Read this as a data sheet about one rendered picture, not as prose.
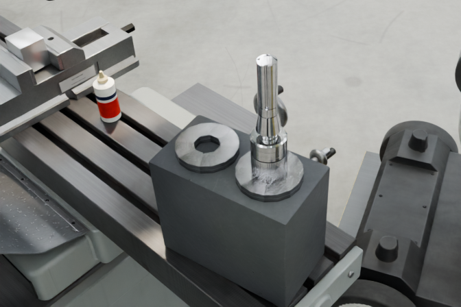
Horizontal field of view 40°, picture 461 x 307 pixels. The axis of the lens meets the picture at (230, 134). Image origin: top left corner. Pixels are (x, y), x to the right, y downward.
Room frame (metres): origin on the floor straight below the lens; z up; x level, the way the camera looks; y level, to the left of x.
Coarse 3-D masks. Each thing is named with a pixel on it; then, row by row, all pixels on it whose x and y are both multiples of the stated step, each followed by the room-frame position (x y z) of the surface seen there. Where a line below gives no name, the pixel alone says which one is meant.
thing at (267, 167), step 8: (256, 152) 0.57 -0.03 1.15; (280, 152) 0.57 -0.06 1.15; (256, 160) 0.57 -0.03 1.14; (264, 160) 0.57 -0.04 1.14; (272, 160) 0.56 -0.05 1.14; (280, 160) 0.57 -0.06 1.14; (256, 168) 0.57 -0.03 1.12; (264, 168) 0.57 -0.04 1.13; (272, 168) 0.56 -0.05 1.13; (280, 168) 0.57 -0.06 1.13; (256, 176) 0.57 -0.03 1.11; (264, 176) 0.57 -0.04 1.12; (272, 176) 0.56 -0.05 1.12; (280, 176) 0.57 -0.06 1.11
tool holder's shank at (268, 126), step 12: (264, 60) 0.59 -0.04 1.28; (276, 60) 0.59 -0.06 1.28; (264, 72) 0.58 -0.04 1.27; (276, 72) 0.58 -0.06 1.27; (264, 84) 0.58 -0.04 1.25; (276, 84) 0.58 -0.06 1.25; (264, 96) 0.58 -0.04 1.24; (276, 96) 0.58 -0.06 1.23; (264, 108) 0.58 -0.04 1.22; (276, 108) 0.58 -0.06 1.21; (264, 120) 0.58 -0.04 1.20; (276, 120) 0.58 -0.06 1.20; (264, 132) 0.57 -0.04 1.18; (276, 132) 0.58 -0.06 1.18
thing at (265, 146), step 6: (252, 132) 0.59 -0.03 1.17; (282, 132) 0.59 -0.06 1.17; (252, 138) 0.58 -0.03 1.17; (258, 138) 0.58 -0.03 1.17; (276, 138) 0.58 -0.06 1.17; (282, 138) 0.58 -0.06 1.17; (252, 144) 0.58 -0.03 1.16; (258, 144) 0.57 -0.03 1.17; (264, 144) 0.57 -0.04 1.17; (270, 144) 0.57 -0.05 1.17; (276, 144) 0.57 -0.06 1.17; (282, 144) 0.57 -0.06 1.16; (258, 150) 0.57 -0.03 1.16; (264, 150) 0.57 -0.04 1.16; (270, 150) 0.56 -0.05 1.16; (276, 150) 0.57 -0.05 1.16
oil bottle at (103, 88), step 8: (96, 80) 0.97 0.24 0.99; (104, 80) 0.96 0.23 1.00; (112, 80) 0.97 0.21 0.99; (96, 88) 0.95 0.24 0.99; (104, 88) 0.95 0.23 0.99; (112, 88) 0.96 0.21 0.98; (96, 96) 0.95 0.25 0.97; (104, 96) 0.95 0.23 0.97; (112, 96) 0.95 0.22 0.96; (104, 104) 0.95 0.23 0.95; (112, 104) 0.95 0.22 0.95; (104, 112) 0.95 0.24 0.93; (112, 112) 0.95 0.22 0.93; (120, 112) 0.96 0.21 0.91; (104, 120) 0.95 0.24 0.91; (112, 120) 0.95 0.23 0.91
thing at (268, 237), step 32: (192, 128) 0.68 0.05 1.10; (224, 128) 0.68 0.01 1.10; (160, 160) 0.63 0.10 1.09; (192, 160) 0.62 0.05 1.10; (224, 160) 0.61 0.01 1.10; (288, 160) 0.60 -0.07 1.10; (160, 192) 0.63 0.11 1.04; (192, 192) 0.59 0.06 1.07; (224, 192) 0.57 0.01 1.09; (256, 192) 0.55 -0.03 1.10; (288, 192) 0.55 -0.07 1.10; (320, 192) 0.58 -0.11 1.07; (192, 224) 0.60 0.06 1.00; (224, 224) 0.56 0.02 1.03; (256, 224) 0.53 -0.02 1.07; (288, 224) 0.51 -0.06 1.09; (320, 224) 0.58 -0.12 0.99; (192, 256) 0.60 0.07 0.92; (224, 256) 0.56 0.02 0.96; (256, 256) 0.53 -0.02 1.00; (288, 256) 0.51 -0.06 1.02; (320, 256) 0.59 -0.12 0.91; (256, 288) 0.53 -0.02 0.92; (288, 288) 0.51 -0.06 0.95
